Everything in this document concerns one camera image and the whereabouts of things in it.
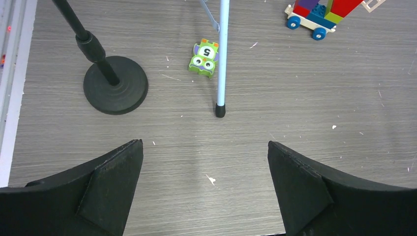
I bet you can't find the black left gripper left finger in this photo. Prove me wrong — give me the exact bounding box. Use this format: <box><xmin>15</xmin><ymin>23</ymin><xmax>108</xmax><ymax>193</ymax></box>
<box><xmin>0</xmin><ymin>139</ymin><xmax>144</xmax><ymax>236</ymax></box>

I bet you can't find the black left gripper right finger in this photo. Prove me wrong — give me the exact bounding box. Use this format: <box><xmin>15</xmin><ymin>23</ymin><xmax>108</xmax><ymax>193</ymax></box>
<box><xmin>268</xmin><ymin>141</ymin><xmax>417</xmax><ymax>236</ymax></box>

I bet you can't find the black left microphone stand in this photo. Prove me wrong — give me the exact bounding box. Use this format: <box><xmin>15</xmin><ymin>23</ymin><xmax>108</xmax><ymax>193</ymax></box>
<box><xmin>54</xmin><ymin>0</ymin><xmax>149</xmax><ymax>115</ymax></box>

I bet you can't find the green number five toy block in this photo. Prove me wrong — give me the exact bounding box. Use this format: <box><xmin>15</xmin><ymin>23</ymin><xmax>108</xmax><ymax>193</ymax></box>
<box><xmin>188</xmin><ymin>38</ymin><xmax>219</xmax><ymax>78</ymax></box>

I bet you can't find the colourful toy brick car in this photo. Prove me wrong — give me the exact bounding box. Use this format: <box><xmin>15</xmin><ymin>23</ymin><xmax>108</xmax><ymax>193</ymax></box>
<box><xmin>284</xmin><ymin>0</ymin><xmax>384</xmax><ymax>41</ymax></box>

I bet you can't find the light blue music stand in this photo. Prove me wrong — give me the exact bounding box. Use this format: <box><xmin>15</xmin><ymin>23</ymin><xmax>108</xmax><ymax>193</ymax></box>
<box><xmin>199</xmin><ymin>0</ymin><xmax>230</xmax><ymax>118</ymax></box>

